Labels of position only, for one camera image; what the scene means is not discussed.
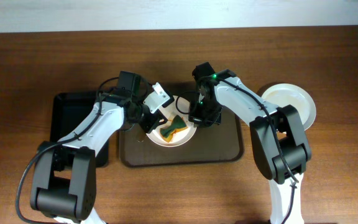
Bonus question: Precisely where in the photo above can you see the white plate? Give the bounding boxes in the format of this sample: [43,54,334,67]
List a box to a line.
[147,95,196,147]
[261,83,317,131]

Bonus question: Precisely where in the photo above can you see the brown plastic serving tray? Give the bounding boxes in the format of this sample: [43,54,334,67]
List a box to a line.
[118,81,245,169]

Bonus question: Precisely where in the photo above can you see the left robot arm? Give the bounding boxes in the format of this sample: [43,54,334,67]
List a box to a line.
[28,71,174,223]

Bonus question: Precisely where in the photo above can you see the green and orange sponge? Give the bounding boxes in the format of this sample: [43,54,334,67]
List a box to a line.
[160,115,188,142]

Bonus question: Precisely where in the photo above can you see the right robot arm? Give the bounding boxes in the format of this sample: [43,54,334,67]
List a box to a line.
[189,62,311,223]

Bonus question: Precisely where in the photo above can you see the black rectangular tray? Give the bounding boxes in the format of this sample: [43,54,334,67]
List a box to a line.
[50,91,109,171]

